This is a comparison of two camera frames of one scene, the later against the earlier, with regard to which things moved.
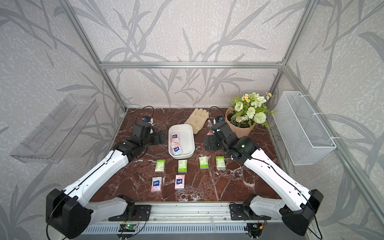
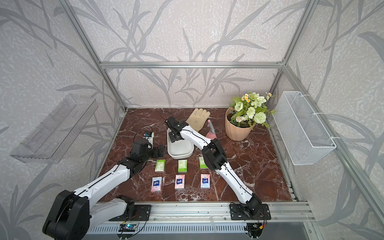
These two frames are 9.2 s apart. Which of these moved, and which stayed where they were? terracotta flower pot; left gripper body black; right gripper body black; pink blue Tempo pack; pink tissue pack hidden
Moved: pink tissue pack hidden; right gripper body black; left gripper body black
Stayed: pink blue Tempo pack; terracotta flower pot
